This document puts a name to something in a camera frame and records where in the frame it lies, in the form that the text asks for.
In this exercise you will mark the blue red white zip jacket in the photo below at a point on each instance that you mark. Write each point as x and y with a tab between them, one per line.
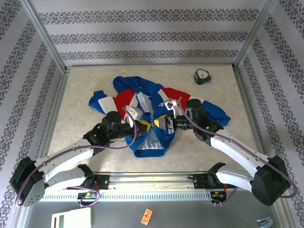
128	101

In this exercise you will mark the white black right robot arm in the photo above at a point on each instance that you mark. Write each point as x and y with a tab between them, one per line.
237	147

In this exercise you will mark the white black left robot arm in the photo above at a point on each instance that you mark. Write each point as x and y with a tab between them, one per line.
64	155

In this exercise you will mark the dark green table clock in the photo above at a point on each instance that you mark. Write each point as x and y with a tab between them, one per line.
200	77

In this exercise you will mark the orange printed label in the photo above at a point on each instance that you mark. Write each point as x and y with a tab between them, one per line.
146	216

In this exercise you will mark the white flat device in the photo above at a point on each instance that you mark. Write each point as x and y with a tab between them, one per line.
71	217

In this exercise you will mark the blue grey stapler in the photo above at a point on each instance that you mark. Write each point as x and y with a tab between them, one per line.
264	222

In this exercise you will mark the aluminium frame bar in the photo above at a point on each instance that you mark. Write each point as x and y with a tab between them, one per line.
254	33
149	65
42	33
54	107
247	107

